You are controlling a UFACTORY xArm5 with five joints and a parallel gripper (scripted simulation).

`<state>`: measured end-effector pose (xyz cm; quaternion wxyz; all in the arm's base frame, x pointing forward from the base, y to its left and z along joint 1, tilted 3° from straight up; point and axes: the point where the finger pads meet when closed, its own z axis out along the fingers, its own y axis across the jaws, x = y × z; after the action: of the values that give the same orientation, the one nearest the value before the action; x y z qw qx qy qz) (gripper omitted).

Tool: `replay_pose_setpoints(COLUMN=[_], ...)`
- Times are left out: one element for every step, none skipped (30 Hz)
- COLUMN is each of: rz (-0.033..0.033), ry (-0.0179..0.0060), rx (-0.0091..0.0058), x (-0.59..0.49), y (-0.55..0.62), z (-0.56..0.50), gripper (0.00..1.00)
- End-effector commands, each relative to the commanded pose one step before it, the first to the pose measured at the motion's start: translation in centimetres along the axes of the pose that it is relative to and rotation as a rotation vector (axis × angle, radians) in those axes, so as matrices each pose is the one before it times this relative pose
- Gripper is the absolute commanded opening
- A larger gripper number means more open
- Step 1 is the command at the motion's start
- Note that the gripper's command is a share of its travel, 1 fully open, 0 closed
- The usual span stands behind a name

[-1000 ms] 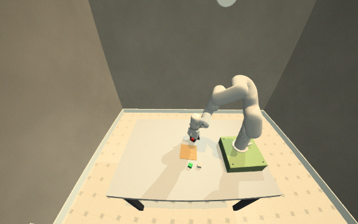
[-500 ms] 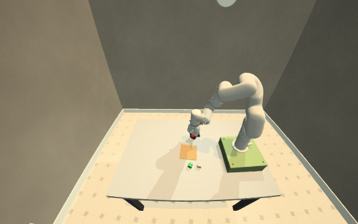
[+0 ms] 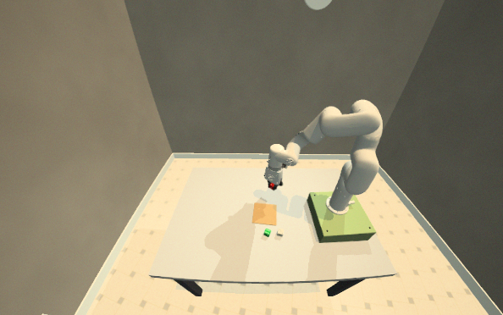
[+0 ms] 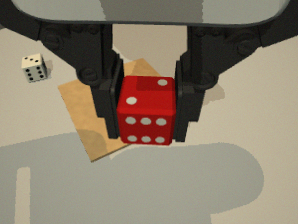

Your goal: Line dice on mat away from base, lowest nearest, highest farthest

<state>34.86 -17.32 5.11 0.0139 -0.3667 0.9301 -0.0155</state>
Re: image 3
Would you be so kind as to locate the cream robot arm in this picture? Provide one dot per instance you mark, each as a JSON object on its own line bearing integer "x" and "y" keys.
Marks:
{"x": 363, "y": 122}

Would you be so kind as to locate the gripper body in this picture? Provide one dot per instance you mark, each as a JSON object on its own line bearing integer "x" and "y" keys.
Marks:
{"x": 273, "y": 176}

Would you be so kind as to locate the tan flat mat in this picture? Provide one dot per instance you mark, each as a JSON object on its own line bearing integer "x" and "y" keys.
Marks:
{"x": 264, "y": 214}

